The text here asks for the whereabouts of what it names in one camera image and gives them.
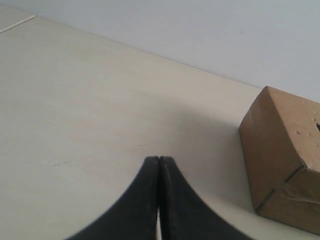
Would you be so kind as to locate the brown cardboard box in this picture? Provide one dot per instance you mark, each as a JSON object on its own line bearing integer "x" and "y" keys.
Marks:
{"x": 280, "y": 140}

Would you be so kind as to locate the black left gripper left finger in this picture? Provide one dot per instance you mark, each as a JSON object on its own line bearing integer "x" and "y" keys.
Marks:
{"x": 134, "y": 215}

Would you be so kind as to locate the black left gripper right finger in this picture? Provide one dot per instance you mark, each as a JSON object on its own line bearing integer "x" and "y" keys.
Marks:
{"x": 183, "y": 214}

